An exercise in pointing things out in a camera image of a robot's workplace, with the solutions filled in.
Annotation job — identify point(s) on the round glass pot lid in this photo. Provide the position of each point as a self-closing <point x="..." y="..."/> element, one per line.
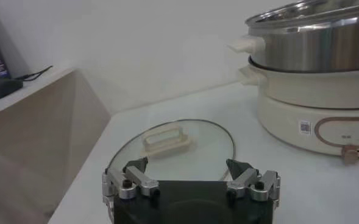
<point x="203" y="149"/>

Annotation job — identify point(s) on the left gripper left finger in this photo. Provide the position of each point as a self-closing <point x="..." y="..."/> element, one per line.
<point x="142" y="182"/>

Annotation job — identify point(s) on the white side table with mouse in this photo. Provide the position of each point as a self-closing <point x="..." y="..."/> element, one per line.
<point x="39" y="128"/>

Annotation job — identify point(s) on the cream electric cooking pot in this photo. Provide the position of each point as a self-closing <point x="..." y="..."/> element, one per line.
<point x="289" y="91"/>

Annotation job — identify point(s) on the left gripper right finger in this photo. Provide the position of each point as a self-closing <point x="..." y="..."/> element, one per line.
<point x="246" y="184"/>

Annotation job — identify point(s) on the stainless steel steamer basket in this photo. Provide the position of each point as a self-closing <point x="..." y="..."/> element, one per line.
<point x="304" y="48"/>

